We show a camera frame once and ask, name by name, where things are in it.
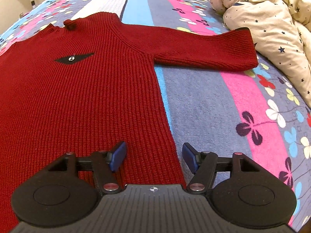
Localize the red knit sweater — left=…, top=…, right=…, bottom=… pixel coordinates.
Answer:
left=1, top=12, right=258, bottom=232

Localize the cream star-print duvet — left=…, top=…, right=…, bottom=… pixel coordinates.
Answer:
left=210, top=0, right=310, bottom=105

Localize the colourful floral bed blanket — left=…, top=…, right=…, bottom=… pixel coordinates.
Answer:
left=1, top=0, right=310, bottom=230

